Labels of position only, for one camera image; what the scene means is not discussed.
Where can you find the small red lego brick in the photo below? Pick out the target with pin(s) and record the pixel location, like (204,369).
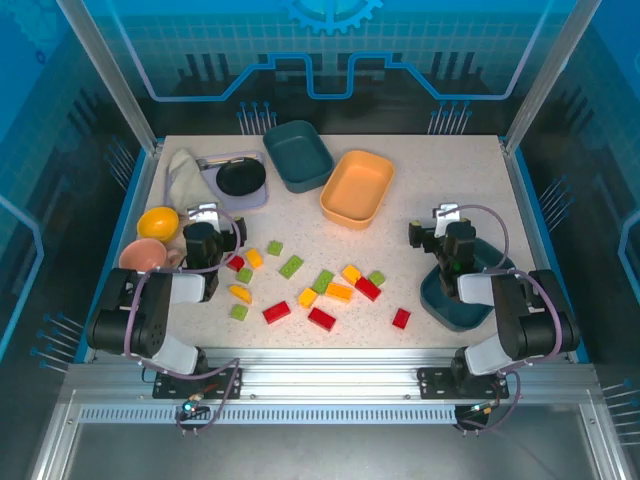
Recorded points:
(236,263)

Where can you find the small green lego brick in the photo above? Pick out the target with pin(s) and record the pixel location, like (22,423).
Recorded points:
(376,278)
(244,275)
(274,248)
(239,312)

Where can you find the long green lego brick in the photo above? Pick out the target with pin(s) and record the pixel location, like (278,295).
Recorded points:
(291,266)
(323,281)

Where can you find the teal rectangular container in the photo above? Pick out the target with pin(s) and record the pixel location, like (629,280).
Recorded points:
(300,150)
(450,312)

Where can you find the orange rectangular container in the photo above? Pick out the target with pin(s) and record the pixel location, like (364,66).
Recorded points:
(357,182)

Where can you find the orange lego brick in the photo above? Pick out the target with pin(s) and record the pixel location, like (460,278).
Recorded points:
(339,292)

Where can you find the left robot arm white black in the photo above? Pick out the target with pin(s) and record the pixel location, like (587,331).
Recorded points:
(150,310)

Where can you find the lilac tray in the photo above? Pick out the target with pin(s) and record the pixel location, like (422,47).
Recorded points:
(255,200)

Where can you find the yellow bowl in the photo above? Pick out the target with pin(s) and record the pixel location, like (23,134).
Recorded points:
(157,223)

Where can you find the pink cup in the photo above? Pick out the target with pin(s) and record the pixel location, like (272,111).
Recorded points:
(142,255)

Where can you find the black round plate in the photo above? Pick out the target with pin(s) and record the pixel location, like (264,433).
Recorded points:
(241,177)

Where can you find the beige folded cloth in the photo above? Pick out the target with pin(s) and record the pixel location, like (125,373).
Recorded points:
(187,180)

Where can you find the grey utensil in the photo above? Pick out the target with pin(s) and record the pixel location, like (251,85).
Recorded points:
(220,161)

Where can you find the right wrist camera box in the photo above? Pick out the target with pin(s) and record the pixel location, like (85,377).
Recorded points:
(445,220)

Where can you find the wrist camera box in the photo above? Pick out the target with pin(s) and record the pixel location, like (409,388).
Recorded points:
(202,215)
(445,220)

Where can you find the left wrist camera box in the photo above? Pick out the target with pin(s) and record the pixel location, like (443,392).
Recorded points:
(202,215)

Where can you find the aluminium front rail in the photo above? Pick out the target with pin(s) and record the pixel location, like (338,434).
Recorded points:
(330,375)

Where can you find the aluminium frame post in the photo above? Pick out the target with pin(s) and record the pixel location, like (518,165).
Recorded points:
(550,75)
(110,75)

